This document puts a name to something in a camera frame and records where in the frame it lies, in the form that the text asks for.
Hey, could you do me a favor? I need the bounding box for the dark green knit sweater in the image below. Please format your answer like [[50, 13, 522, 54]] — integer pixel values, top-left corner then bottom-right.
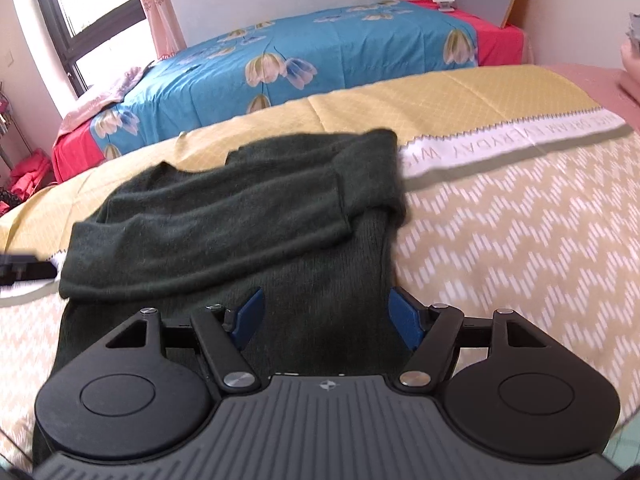
[[31, 128, 412, 466]]

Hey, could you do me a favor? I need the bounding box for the yellow beige patterned bedspread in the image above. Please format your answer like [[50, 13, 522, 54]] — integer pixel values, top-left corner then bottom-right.
[[1, 65, 639, 468]]

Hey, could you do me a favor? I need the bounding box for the blue floral quilt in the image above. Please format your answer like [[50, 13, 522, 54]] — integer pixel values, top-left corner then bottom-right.
[[89, 0, 480, 162]]

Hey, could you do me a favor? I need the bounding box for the dark framed window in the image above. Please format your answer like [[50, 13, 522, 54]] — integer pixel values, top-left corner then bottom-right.
[[37, 0, 156, 96]]

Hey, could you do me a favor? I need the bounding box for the pink curtain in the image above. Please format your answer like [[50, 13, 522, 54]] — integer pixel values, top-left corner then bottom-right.
[[140, 0, 186, 60]]

